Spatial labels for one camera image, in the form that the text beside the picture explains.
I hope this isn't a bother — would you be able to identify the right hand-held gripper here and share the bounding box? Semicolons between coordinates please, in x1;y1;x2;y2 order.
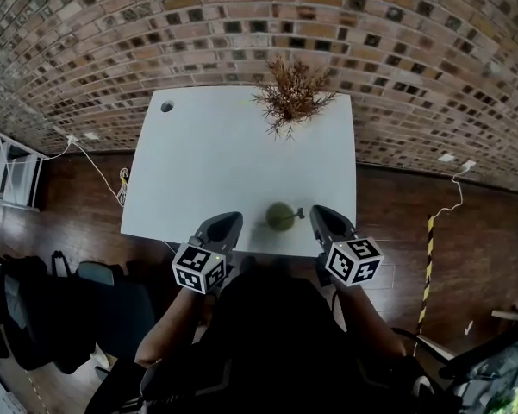
309;204;385;287

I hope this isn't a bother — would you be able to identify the person's white shoe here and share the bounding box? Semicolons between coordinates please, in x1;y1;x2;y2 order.
412;375;435;405

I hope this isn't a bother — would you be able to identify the coiled yellow white cable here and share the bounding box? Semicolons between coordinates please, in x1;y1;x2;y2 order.
115;167;131;206

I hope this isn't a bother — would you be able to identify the dried brown plant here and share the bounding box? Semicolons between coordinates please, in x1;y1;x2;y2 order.
252;55;340;145

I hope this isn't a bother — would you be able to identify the yellow black striped tape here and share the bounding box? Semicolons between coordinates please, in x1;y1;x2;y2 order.
415;214;436;336

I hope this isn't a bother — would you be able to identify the person's left forearm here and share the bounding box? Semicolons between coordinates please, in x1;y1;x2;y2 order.
134;288;220;368

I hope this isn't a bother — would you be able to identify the person's black clothing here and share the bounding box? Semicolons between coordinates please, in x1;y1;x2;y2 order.
84;265;420;414

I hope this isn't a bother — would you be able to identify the black office chair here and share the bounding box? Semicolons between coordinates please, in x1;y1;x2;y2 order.
76;260;157;361

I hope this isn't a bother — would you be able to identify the black backpack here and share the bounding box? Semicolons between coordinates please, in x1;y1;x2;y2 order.
0;254;97;375

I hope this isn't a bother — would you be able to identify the white shelf unit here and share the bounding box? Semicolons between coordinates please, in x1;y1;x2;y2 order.
0;122;49;211

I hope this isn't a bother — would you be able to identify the green cup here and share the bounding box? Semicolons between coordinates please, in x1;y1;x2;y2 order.
265;201;296;235

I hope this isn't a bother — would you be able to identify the person's right forearm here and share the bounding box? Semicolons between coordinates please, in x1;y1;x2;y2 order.
334;282;409;361

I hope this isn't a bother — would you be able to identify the white power cable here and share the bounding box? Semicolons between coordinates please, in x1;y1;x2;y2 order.
47;142;125;208
429;169;473;223

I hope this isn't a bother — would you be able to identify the black chair armrest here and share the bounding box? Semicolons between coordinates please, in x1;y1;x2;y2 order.
390;327;460;364

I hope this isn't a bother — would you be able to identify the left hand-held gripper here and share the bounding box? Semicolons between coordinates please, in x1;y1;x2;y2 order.
171;211;244;296

